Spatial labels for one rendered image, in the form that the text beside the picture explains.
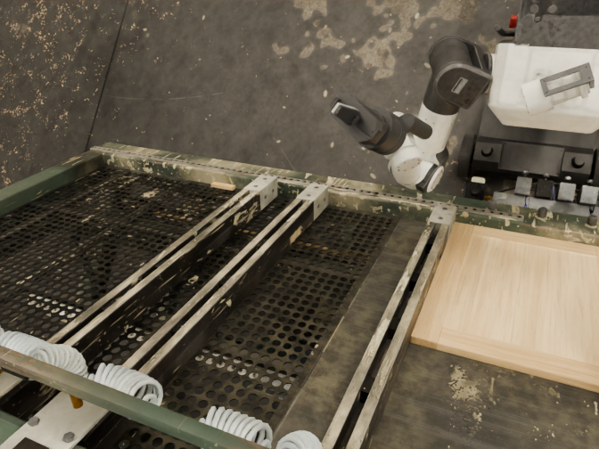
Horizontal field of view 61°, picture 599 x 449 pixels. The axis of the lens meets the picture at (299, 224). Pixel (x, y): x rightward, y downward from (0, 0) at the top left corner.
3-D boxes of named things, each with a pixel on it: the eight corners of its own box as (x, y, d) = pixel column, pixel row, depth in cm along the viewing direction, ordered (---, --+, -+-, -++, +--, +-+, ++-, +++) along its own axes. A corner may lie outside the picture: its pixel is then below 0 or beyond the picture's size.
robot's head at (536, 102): (521, 84, 108) (521, 85, 101) (574, 65, 104) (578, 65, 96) (530, 114, 109) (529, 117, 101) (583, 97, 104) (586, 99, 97)
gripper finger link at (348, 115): (340, 100, 92) (357, 110, 97) (330, 115, 93) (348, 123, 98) (346, 105, 91) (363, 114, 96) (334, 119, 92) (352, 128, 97)
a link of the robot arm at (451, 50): (420, 86, 131) (436, 36, 121) (455, 92, 131) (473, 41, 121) (424, 112, 123) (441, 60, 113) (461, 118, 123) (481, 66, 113)
